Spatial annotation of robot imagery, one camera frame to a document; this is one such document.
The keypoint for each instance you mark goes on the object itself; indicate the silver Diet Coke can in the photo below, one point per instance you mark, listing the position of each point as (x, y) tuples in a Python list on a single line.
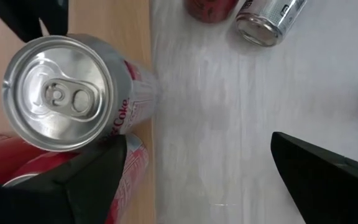
[(269, 21), (57, 93)]

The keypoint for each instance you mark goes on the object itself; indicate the red Coca-Cola Zero can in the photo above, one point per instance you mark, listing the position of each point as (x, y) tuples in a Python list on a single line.
[(211, 11)]

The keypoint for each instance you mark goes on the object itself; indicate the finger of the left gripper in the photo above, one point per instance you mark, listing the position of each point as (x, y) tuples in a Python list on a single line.
[(20, 15), (57, 15)]

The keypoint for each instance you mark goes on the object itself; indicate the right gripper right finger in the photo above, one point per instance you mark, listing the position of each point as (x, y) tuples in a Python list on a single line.
[(331, 193)]

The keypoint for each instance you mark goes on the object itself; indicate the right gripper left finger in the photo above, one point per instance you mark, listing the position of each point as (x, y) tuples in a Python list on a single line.
[(57, 199)]

